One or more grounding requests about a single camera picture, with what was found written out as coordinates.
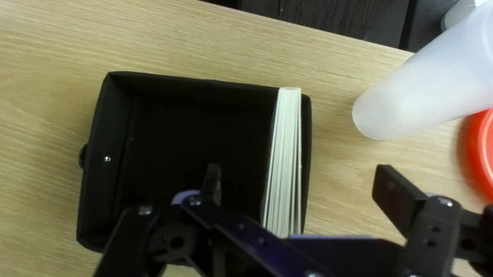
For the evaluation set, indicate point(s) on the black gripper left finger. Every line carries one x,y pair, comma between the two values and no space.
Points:
155,241

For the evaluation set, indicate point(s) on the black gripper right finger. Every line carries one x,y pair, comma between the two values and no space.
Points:
434,232

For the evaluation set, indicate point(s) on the white book with red circle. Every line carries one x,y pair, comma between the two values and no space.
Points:
286,164

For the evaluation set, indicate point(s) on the black fabric box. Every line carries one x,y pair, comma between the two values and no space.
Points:
179,144

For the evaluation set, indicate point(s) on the red round lid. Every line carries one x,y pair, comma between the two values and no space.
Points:
480,155

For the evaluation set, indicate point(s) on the translucent white squeeze bottle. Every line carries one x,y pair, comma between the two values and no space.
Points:
437,87

